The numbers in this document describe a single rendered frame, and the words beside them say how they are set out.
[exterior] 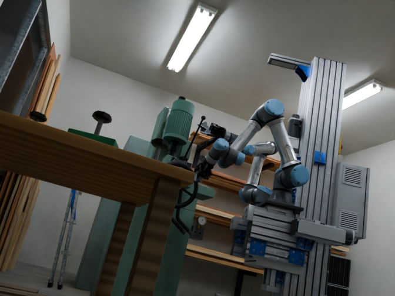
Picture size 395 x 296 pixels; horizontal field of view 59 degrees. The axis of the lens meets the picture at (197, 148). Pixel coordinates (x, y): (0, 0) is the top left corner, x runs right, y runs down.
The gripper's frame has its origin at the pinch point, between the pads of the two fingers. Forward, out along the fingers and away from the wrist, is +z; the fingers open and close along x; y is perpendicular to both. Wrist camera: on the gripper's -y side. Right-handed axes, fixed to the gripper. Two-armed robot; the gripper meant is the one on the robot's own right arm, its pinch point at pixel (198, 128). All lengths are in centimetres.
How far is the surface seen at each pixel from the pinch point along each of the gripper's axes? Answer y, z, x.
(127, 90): -65, 45, -257
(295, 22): 101, -69, -94
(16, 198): -120, 110, -26
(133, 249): -66, 24, 67
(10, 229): -143, 106, -13
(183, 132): -5.4, 10.3, 4.1
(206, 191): -29.5, -14.5, 35.3
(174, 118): -0.2, 18.8, -3.8
